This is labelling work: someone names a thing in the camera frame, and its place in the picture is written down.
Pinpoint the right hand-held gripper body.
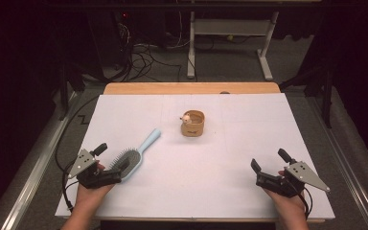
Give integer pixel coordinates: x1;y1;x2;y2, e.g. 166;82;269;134
255;160;332;198

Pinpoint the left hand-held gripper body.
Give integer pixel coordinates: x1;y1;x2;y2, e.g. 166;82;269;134
67;149;123;190

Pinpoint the light blue hairbrush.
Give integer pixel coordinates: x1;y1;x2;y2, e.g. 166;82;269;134
108;127;162;183

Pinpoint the person's left hand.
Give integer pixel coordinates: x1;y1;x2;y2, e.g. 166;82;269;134
74;162;116;209

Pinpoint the person's right hand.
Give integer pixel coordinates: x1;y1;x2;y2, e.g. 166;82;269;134
263;169;308;219

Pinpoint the white board table cover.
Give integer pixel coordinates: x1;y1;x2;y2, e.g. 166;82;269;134
55;93;335;221

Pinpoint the black metal stand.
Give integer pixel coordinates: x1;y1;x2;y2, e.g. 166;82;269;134
57;60;87;121
279;60;335;129

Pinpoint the tan wooden round holder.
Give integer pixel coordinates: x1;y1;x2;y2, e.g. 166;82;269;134
180;109;206;138

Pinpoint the small white animal figure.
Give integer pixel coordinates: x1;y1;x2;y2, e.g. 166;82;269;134
179;112;193;126

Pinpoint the wooden table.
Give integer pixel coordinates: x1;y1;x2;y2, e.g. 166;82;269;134
61;81;327;224

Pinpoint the black computer tower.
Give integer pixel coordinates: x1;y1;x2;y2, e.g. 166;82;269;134
88;9;132;70

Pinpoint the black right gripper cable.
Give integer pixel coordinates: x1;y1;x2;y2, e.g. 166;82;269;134
295;183;314;221

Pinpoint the black floor cable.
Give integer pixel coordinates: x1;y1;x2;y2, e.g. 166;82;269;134
54;94;101;175

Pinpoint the aluminium floor rail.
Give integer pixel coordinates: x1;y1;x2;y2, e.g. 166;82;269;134
0;91;79;230
306;95;368;230

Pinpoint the tangle of black cables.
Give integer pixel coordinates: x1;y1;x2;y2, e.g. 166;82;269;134
118;22;193;82

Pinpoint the white metal desk frame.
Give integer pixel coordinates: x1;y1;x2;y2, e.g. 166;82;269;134
186;11;281;81

